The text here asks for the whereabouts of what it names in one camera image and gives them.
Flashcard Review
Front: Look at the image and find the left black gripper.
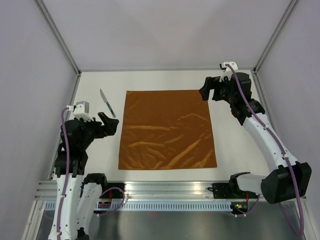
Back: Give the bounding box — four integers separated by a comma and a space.
77, 111, 119, 149

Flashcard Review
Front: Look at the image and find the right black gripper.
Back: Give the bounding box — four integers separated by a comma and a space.
199, 76, 237, 105

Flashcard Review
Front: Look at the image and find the green-handled steel knife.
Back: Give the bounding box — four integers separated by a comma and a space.
99, 89, 116, 118

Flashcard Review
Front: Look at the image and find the orange-brown cloth napkin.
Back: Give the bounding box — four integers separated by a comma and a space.
118, 89, 217, 171

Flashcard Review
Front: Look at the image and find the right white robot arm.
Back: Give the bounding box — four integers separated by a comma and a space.
199, 72, 312, 204

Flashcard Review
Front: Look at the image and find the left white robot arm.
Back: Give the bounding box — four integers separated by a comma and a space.
48, 112, 119, 240

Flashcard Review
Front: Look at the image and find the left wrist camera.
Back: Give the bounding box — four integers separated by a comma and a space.
72, 101, 94, 122

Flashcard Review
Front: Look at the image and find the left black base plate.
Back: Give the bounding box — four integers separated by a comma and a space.
99, 182, 125, 200

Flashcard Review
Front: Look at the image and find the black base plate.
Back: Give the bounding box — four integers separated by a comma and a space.
207, 182, 258, 200
99, 182, 125, 200

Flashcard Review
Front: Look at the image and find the aluminium mounting rail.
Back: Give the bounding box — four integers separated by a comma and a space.
34, 180, 218, 201

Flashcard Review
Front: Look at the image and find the white slotted cable duct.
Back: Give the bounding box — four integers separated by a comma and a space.
45, 200, 233, 212

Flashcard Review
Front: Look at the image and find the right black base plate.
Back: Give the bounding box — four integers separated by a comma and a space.
207, 182, 258, 200

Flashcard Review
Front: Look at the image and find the left aluminium frame post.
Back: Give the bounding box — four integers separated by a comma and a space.
34, 0, 81, 76

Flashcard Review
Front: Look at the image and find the aluminium frame post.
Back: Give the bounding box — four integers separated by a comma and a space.
252, 0, 300, 74
34, 0, 81, 76

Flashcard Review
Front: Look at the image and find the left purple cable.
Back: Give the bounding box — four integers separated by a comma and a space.
51, 106, 75, 237

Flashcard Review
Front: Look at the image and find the right aluminium frame post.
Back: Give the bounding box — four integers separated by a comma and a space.
252, 0, 300, 74

